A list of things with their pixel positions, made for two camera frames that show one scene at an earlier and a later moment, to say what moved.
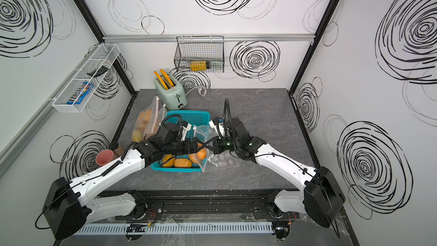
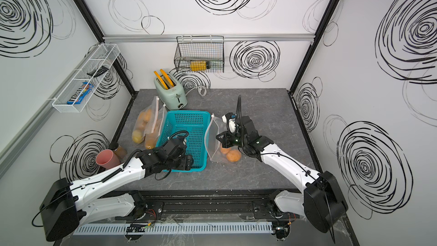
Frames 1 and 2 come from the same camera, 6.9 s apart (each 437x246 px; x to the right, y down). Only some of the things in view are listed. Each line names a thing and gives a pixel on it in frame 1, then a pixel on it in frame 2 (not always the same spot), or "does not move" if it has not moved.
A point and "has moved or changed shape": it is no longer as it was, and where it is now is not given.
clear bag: [205, 158] has moved or changed shape
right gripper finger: [215, 142] -> [225, 139]
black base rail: [225, 205] does not move
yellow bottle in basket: [196, 65] does not move
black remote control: [98, 72] does not move
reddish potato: [201, 155] -> [234, 155]
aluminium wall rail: [227, 37] does not move
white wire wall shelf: [83, 82] does not move
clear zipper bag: [145, 121] does not move
